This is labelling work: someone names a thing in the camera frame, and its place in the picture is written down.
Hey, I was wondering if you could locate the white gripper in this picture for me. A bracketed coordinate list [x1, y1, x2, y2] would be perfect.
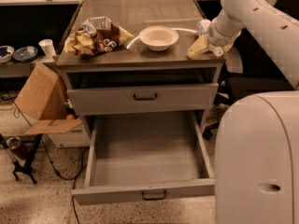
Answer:
[187, 17, 242, 58]

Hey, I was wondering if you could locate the clear plastic water bottle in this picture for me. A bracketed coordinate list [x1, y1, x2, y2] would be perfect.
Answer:
[195, 19, 225, 58]

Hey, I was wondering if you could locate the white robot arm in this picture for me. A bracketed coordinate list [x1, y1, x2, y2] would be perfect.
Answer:
[195, 0, 299, 224]

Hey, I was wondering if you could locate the grey middle drawer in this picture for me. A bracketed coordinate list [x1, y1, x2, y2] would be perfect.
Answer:
[67, 83, 218, 116]

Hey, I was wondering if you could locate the grey drawer cabinet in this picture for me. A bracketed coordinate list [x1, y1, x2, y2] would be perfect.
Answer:
[57, 0, 224, 133]

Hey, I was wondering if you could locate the grey open bottom drawer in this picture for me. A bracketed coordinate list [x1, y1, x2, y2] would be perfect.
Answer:
[72, 111, 215, 204]

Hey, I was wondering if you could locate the black office chair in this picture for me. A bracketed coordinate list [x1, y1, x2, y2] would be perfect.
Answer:
[202, 28, 295, 141]

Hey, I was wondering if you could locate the white paper bowl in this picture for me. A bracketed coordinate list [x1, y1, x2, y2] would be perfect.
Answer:
[139, 26, 178, 51]

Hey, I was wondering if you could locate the crumpled brown chip bag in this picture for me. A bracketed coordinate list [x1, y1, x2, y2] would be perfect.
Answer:
[64, 16, 134, 56]

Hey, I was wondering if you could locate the white paper cup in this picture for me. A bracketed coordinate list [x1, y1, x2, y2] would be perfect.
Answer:
[39, 39, 56, 58]

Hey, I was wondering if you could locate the open cardboard box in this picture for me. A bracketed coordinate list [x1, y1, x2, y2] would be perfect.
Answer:
[14, 63, 90, 147]

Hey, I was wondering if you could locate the blue patterned bowl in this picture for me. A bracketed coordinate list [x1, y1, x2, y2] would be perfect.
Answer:
[13, 46, 38, 63]

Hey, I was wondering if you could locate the low side shelf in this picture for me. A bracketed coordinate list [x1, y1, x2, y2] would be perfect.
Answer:
[0, 56, 54, 78]

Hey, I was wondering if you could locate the blue white bowl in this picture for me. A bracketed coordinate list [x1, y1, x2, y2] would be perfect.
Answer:
[0, 46, 15, 63]

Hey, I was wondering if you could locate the black tripod stand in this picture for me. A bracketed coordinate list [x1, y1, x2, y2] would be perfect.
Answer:
[0, 134, 42, 184]

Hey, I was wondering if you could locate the black floor cable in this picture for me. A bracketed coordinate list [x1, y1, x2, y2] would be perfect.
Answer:
[0, 91, 90, 224]

